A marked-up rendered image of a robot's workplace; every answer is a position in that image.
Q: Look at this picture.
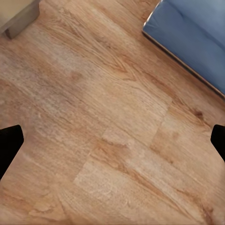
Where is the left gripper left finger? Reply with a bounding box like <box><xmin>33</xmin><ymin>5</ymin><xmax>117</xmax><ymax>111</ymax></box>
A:
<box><xmin>0</xmin><ymin>125</ymin><xmax>24</xmax><ymax>180</ymax></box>

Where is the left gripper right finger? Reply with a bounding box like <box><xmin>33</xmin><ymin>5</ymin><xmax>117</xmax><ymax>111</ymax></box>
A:
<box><xmin>210</xmin><ymin>125</ymin><xmax>225</xmax><ymax>161</ymax></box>

